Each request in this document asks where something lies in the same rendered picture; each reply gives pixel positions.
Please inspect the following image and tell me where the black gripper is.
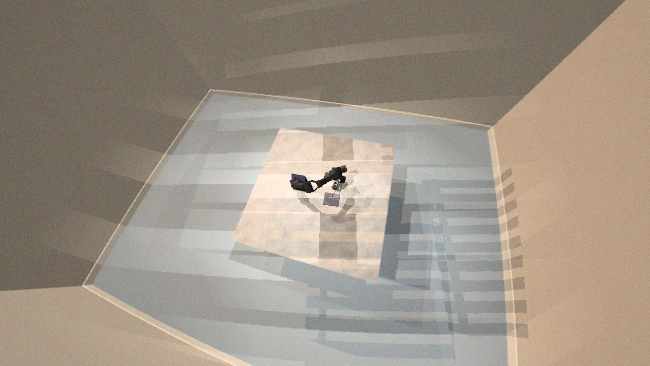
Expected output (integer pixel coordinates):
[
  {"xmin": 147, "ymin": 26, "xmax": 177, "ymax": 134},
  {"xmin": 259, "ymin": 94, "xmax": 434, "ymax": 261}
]
[{"xmin": 324, "ymin": 172, "xmax": 346, "ymax": 183}]

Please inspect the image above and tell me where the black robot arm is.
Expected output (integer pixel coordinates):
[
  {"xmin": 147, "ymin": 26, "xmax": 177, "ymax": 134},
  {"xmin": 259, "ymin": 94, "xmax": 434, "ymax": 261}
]
[{"xmin": 290, "ymin": 165, "xmax": 347, "ymax": 193}]

